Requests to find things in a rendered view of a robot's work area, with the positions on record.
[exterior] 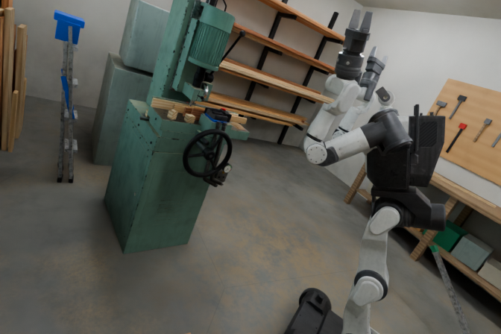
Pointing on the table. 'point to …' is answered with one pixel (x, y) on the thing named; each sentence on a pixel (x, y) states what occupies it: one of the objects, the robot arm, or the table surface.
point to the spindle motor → (211, 38)
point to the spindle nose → (199, 77)
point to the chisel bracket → (192, 92)
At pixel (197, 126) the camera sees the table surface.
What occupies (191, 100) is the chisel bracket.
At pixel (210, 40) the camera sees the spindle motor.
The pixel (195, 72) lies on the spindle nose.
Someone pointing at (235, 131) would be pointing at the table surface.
